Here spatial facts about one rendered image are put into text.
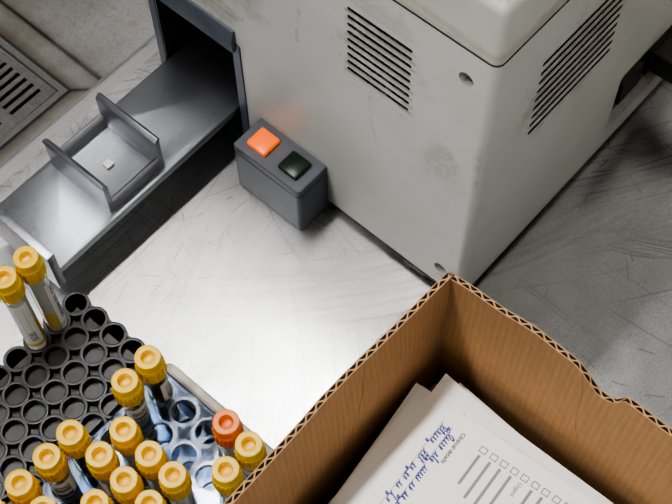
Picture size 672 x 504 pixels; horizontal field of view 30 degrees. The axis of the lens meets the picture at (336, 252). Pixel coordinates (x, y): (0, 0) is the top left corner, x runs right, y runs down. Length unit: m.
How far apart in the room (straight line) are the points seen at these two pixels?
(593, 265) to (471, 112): 0.23
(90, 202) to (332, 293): 0.17
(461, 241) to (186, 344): 0.19
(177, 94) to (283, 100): 0.10
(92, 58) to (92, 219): 1.26
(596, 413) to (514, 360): 0.05
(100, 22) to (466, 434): 1.49
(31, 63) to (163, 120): 1.24
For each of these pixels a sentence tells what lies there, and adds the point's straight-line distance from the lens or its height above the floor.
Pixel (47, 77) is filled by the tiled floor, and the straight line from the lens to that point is 2.07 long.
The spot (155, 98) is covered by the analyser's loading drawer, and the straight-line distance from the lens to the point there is 0.88.
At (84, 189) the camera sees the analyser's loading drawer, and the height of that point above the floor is 0.92.
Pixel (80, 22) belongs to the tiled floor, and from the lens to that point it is 2.13.
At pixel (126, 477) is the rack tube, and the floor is 0.99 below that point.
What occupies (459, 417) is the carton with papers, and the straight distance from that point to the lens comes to 0.74.
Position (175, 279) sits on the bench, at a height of 0.87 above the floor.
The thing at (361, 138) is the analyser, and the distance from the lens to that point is 0.76.
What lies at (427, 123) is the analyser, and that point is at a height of 1.05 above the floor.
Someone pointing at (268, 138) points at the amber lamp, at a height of 0.93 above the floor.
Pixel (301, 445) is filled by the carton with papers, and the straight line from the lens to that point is 0.66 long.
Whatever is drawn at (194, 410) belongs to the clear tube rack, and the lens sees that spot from 0.76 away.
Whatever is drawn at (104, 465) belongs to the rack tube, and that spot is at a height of 0.99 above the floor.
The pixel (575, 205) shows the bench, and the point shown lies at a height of 0.88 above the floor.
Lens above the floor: 1.62
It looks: 62 degrees down
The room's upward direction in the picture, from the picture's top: 1 degrees counter-clockwise
